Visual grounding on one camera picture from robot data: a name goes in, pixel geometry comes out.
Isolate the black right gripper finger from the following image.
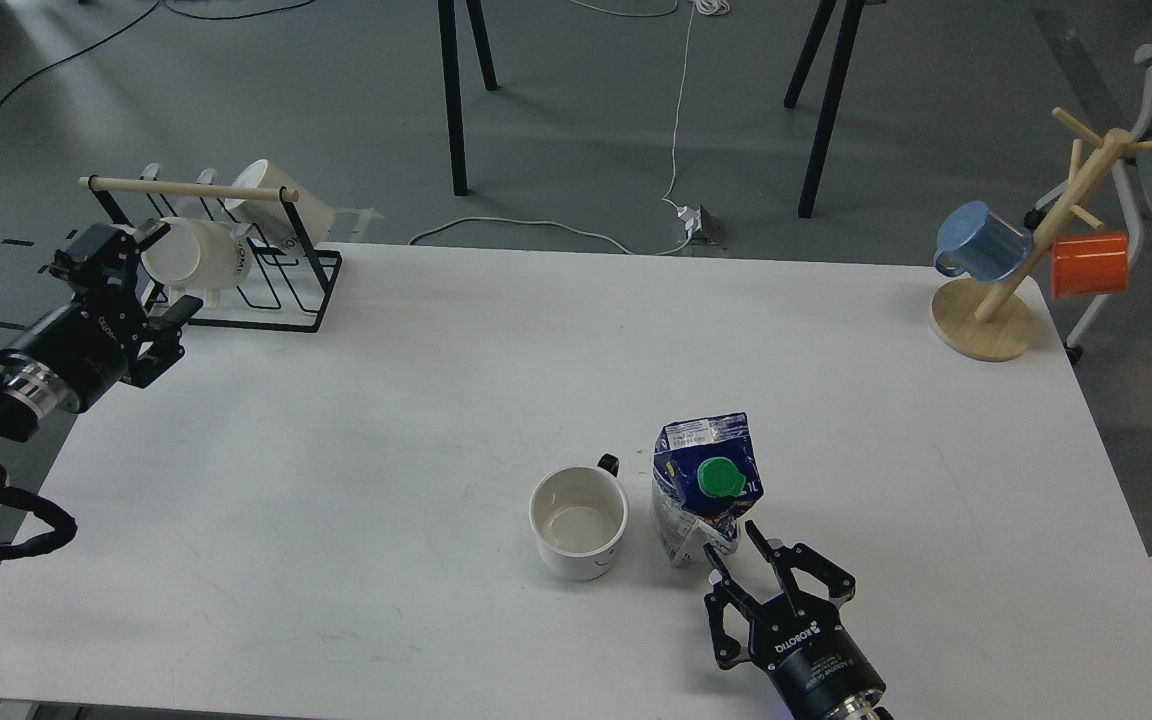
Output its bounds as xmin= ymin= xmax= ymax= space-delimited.
xmin=744 ymin=520 xmax=856 ymax=609
xmin=702 ymin=543 xmax=767 ymax=670

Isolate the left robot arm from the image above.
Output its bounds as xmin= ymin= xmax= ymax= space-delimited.
xmin=0 ymin=220 xmax=204 ymax=562

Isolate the black table leg right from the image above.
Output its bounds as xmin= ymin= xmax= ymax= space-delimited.
xmin=783 ymin=1 xmax=867 ymax=219

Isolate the wooden mug tree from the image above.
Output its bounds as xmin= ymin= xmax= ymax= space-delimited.
xmin=929 ymin=108 xmax=1152 ymax=363

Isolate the blue white milk carton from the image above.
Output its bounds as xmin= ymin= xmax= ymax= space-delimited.
xmin=652 ymin=414 xmax=764 ymax=568

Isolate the orange mug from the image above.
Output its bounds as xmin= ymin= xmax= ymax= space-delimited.
xmin=1051 ymin=232 xmax=1130 ymax=300

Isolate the blue mug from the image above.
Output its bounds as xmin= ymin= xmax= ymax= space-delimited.
xmin=932 ymin=200 xmax=1033 ymax=285

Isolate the black table leg left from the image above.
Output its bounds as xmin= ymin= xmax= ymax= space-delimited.
xmin=438 ymin=0 xmax=500 ymax=198

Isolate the black table leg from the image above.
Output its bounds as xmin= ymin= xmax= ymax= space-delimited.
xmin=438 ymin=0 xmax=500 ymax=198
xmin=783 ymin=1 xmax=867 ymax=219

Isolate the floor power socket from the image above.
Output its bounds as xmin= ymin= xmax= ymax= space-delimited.
xmin=676 ymin=204 xmax=721 ymax=247

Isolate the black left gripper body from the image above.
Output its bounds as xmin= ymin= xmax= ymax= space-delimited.
xmin=3 ymin=281 xmax=152 ymax=414

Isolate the white mug on rack rear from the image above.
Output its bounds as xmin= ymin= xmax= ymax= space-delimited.
xmin=223 ymin=158 xmax=335 ymax=258

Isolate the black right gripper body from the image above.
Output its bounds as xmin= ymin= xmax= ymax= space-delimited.
xmin=740 ymin=593 xmax=890 ymax=719

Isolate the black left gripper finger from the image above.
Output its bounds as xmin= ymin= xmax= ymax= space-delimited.
xmin=50 ymin=222 xmax=169 ymax=311
xmin=126 ymin=295 xmax=204 ymax=389

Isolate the black floor cable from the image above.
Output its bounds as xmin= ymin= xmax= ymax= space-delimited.
xmin=0 ymin=0 xmax=319 ymax=169

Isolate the white mug on rack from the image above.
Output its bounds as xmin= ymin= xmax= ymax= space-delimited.
xmin=223 ymin=158 xmax=335 ymax=258
xmin=141 ymin=217 xmax=253 ymax=291

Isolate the white ceramic mug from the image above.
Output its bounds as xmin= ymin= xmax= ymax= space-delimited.
xmin=526 ymin=454 xmax=630 ymax=582

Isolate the white power cable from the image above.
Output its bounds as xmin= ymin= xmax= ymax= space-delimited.
xmin=409 ymin=0 xmax=734 ymax=257

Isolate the white mug on rack front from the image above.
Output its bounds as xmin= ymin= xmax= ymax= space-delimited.
xmin=141 ymin=217 xmax=253 ymax=291

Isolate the black wire mug rack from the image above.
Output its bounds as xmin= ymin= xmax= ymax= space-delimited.
xmin=79 ymin=167 xmax=343 ymax=333

